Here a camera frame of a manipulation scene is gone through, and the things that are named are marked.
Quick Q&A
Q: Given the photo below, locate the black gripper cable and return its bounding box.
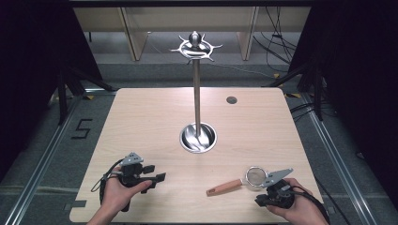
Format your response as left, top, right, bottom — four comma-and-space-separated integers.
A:
90, 158, 125, 205
290, 185, 331, 225

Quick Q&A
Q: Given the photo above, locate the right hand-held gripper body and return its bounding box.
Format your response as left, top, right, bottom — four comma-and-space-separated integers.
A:
260, 167, 296, 210

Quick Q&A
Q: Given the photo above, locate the black curtain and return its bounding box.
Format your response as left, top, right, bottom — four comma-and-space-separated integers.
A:
0, 0, 104, 184
287, 0, 398, 188

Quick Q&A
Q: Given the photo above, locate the light wooden furniture frame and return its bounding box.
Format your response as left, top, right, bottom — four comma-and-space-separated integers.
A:
72, 6, 312, 63

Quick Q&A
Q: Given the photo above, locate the black tripod stand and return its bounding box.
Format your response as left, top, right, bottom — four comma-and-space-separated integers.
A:
55, 66, 117, 127
262, 60, 327, 122

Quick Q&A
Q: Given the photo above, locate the person's right hand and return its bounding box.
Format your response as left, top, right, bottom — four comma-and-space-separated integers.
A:
266, 177, 322, 225

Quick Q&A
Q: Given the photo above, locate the person's left hand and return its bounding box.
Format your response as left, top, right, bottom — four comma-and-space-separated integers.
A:
99, 166, 154, 218

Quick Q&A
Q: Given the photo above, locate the thin white floor cable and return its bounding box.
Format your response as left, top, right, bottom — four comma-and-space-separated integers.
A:
215, 63, 277, 80

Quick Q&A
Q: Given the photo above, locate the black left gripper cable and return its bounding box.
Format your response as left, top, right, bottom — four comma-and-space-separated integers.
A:
90, 158, 125, 205

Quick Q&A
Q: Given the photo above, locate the metal utensil hanging rack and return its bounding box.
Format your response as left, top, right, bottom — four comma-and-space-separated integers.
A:
169, 30, 224, 155

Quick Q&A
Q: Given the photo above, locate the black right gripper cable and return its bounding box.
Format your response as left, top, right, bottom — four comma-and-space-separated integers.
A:
290, 185, 331, 225

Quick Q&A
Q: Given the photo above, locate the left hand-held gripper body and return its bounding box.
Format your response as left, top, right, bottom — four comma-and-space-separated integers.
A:
117, 152, 149, 189

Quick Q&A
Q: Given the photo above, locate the bundle of black floor cables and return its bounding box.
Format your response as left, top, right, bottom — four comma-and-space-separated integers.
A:
252, 6, 299, 73

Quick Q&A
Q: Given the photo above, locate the metal floor rail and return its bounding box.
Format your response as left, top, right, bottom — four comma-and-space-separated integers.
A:
2, 88, 117, 225
283, 92, 378, 225

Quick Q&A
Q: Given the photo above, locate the wooden handled mesh strainer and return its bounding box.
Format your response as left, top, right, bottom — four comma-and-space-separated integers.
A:
206, 166, 269, 198

